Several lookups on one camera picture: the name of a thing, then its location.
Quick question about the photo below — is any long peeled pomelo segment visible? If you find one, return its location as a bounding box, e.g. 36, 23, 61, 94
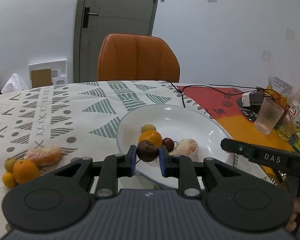
170, 139, 199, 161

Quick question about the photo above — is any small red plum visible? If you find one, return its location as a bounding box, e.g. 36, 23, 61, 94
162, 138, 174, 152

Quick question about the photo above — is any dark purple passion fruit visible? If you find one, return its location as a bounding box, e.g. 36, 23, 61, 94
136, 140, 159, 162

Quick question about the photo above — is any large orange front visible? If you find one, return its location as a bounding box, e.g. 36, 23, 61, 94
138, 130, 162, 147

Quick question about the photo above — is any large orange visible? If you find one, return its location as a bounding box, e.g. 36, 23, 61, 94
12, 159, 40, 184
138, 130, 162, 147

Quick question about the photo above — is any green kiwi fruit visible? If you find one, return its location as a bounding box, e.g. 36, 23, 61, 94
141, 124, 157, 133

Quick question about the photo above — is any person right hand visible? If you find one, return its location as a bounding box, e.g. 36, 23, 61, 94
286, 197, 300, 232

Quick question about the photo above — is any white ceramic bowl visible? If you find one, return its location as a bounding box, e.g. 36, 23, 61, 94
116, 104, 235, 190

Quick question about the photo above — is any plastic drink bottle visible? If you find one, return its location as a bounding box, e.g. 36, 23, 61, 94
277, 90, 300, 141

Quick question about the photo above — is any patterned tablecloth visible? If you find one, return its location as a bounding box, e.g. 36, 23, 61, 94
0, 80, 283, 230

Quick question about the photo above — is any frosted plastic cup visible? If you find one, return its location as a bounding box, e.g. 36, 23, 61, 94
254, 98, 285, 135

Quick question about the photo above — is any orange peeled pomelo segment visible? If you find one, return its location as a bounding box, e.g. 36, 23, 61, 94
24, 146, 63, 167

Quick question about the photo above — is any yellow snack packet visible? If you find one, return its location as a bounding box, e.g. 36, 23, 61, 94
266, 75, 293, 107

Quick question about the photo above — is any white power adapter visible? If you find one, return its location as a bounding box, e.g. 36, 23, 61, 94
242, 92, 264, 107

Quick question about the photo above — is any large orange rear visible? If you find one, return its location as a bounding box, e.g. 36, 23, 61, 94
12, 159, 40, 184

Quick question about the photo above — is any green kiwi rear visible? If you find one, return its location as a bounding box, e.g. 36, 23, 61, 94
4, 158, 17, 172

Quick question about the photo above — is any small yellow citrus left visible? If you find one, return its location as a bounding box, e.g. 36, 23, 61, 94
2, 172, 17, 189

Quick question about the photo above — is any orange leather chair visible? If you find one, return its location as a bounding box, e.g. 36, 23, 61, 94
97, 34, 180, 82

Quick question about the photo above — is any white foam packaging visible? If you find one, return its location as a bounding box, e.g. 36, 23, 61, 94
28, 60, 68, 88

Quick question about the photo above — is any clear plastic bag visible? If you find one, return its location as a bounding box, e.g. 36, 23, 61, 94
1, 73, 29, 94

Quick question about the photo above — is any grey door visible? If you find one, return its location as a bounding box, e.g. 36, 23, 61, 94
72, 0, 158, 82

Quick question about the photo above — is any black cable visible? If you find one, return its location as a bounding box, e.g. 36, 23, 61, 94
165, 80, 271, 110

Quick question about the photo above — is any black door handle lock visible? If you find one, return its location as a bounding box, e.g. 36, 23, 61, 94
82, 7, 98, 28

